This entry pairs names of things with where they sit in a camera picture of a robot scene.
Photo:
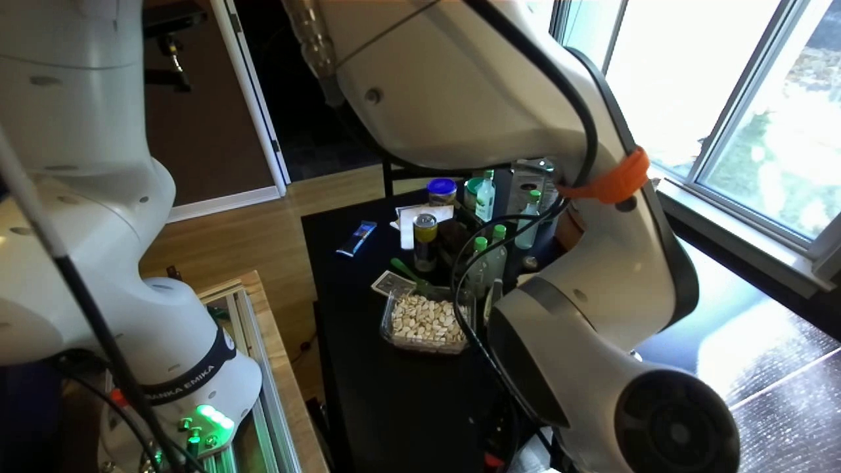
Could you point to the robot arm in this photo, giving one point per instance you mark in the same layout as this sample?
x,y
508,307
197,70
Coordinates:
x,y
460,79

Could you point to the jar with blue lid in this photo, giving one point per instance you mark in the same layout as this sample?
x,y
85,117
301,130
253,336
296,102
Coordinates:
x,y
441,191

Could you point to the can with yellow label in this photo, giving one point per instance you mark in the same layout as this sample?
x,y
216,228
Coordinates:
x,y
425,240

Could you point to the white paper napkin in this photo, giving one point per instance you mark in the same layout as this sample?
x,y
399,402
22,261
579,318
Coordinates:
x,y
406,220

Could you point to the green plastic utensil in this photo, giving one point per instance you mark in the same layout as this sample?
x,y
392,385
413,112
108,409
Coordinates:
x,y
407,270

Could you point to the patterned card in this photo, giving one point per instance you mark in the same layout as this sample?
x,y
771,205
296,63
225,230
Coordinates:
x,y
391,284

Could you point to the blue snack bar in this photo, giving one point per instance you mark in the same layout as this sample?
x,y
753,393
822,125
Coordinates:
x,y
357,239

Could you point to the clear bottle green cap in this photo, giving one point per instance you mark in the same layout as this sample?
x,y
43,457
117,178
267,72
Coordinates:
x,y
479,266
527,226
498,253
485,197

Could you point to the green tub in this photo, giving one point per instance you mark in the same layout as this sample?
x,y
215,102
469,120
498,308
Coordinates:
x,y
471,194

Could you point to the clear container of nuts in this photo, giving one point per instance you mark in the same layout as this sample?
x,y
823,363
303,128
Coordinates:
x,y
424,322

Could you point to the black exercise machine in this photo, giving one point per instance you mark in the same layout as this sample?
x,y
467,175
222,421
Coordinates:
x,y
172,46

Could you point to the window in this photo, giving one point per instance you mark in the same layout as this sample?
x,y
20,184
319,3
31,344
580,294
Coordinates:
x,y
723,98

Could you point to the white door frame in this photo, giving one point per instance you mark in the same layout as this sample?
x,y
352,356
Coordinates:
x,y
256,98

